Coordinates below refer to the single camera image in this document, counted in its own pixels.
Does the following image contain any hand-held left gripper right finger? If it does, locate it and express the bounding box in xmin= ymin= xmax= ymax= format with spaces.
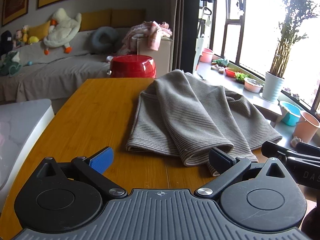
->
xmin=194 ymin=147 xmax=290 ymax=202

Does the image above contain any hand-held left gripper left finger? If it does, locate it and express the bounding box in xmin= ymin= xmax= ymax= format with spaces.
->
xmin=37 ymin=147 xmax=128 ymax=200

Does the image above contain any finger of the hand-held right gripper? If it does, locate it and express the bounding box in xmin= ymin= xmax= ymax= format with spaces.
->
xmin=261 ymin=141 xmax=320 ymax=165

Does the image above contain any grey striped knit garment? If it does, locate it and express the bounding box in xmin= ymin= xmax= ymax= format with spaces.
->
xmin=126 ymin=69 xmax=283 ymax=177

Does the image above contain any pink clothes pile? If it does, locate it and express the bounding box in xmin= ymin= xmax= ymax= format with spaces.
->
xmin=121 ymin=21 xmax=173 ymax=55

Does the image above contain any tall pink bucket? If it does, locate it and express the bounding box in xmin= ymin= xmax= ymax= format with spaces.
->
xmin=292 ymin=110 xmax=320 ymax=144

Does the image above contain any blue basin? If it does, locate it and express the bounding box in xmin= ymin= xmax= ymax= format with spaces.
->
xmin=279 ymin=101 xmax=303 ymax=127

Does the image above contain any dark brown fuzzy object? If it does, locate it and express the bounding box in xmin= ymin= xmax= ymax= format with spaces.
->
xmin=301 ymin=202 xmax=320 ymax=233

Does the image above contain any bamboo plant in white pot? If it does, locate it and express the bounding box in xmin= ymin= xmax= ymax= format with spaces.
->
xmin=262 ymin=0 xmax=320 ymax=102

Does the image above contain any pale pink basin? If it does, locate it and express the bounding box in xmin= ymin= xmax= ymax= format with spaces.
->
xmin=244 ymin=77 xmax=264 ymax=93

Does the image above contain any green seedlings pot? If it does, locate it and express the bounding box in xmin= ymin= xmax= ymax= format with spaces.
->
xmin=235 ymin=72 xmax=250 ymax=84

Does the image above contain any white marble side table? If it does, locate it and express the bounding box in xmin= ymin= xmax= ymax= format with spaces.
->
xmin=0 ymin=99 xmax=55 ymax=198

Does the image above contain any red bowl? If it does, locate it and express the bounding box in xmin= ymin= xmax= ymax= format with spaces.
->
xmin=224 ymin=67 xmax=238 ymax=78

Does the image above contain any red glossy stool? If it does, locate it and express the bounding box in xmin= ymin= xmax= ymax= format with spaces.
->
xmin=107 ymin=55 xmax=157 ymax=78

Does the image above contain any grey sofa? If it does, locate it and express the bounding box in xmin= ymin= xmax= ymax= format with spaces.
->
xmin=0 ymin=9 xmax=174 ymax=103

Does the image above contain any pink plastic basin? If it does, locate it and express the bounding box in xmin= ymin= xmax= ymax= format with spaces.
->
xmin=199 ymin=48 xmax=214 ymax=63

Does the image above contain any white upright vacuum cleaner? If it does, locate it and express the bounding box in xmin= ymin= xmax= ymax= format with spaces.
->
xmin=192 ymin=6 xmax=212 ymax=79

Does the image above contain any grey neck pillow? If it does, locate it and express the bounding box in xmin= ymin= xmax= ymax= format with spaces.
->
xmin=89 ymin=26 xmax=120 ymax=54

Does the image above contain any dark framed window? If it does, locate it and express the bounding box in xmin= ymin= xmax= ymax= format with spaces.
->
xmin=212 ymin=0 xmax=320 ymax=110

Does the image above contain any green plush toy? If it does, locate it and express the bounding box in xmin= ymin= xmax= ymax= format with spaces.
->
xmin=0 ymin=51 xmax=22 ymax=77

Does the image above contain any white goose plush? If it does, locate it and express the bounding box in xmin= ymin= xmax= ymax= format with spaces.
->
xmin=44 ymin=8 xmax=82 ymax=55

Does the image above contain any grey brown curtain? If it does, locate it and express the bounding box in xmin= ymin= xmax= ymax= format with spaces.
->
xmin=172 ymin=0 xmax=200 ymax=74

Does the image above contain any yellow sofa back cushion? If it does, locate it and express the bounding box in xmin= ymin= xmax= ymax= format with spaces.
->
xmin=80 ymin=10 xmax=112 ymax=32
xmin=112 ymin=9 xmax=146 ymax=28

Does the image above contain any yellow pillow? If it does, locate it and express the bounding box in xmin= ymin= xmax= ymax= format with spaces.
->
xmin=27 ymin=20 xmax=52 ymax=40

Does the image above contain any dark navy bag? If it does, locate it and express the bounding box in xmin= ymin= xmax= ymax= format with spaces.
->
xmin=0 ymin=30 xmax=13 ymax=57

